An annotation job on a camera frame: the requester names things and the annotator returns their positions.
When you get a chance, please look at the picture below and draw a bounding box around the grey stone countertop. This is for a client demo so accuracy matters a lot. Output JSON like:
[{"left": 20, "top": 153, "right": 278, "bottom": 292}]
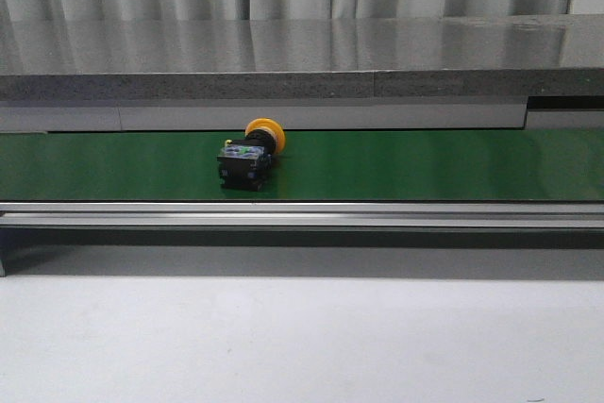
[{"left": 0, "top": 13, "right": 604, "bottom": 133}]

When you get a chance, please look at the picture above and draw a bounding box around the yellow mushroom push button switch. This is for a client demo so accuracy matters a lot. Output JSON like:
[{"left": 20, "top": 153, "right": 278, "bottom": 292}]
[{"left": 217, "top": 118, "right": 286, "bottom": 192}]

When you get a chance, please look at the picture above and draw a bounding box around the green conveyor belt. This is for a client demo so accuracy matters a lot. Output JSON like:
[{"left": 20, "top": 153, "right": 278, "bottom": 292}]
[{"left": 1, "top": 129, "right": 603, "bottom": 201}]

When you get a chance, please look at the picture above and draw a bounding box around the aluminium conveyor frame rail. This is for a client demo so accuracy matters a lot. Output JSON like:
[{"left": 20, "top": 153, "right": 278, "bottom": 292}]
[{"left": 1, "top": 201, "right": 603, "bottom": 281}]

